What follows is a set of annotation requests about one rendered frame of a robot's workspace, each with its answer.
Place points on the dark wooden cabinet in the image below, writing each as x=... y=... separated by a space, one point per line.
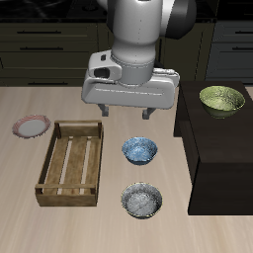
x=214 y=148

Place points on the wooden slat tray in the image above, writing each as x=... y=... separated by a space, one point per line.
x=69 y=163

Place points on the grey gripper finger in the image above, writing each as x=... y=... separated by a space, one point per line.
x=147 y=113
x=104 y=110

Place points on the grey black bowl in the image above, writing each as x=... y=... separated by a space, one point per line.
x=141 y=200

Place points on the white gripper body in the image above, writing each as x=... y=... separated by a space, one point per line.
x=131 y=93

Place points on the green bowl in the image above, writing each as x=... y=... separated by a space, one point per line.
x=222 y=101

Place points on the blue bowl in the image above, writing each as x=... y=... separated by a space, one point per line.
x=139 y=151

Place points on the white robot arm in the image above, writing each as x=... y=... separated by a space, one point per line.
x=135 y=39

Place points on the dark kitchen cupboards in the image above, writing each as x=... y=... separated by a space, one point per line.
x=49 y=49

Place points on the red rimmed white plate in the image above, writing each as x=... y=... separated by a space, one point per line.
x=31 y=126

